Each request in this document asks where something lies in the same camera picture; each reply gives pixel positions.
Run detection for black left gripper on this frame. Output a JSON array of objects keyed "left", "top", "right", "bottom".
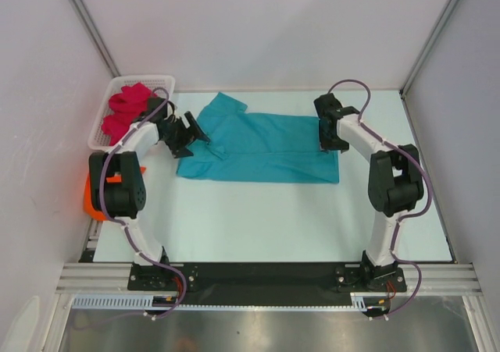
[{"left": 162, "top": 112, "right": 210, "bottom": 158}]

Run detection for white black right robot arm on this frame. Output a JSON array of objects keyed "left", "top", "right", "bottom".
[{"left": 316, "top": 107, "right": 423, "bottom": 291}]

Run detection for orange t shirt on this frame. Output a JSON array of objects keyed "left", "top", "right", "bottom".
[{"left": 84, "top": 166, "right": 148, "bottom": 222}]

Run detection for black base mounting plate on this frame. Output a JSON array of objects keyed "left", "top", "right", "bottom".
[{"left": 127, "top": 262, "right": 407, "bottom": 307}]

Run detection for teal t shirt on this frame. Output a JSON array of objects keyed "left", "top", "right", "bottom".
[{"left": 177, "top": 93, "right": 340, "bottom": 184}]

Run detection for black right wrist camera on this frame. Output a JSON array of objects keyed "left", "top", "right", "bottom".
[{"left": 313, "top": 93, "right": 343, "bottom": 118}]

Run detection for magenta t shirt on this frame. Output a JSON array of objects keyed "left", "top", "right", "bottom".
[{"left": 101, "top": 83, "right": 151, "bottom": 146}]

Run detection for white plastic basket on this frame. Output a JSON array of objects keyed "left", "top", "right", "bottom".
[{"left": 87, "top": 74, "right": 176, "bottom": 151}]

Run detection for white slotted cable duct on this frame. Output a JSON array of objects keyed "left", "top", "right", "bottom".
[{"left": 72, "top": 293, "right": 388, "bottom": 312}]

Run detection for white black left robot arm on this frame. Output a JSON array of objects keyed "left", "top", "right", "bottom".
[{"left": 88, "top": 112, "right": 209, "bottom": 290}]

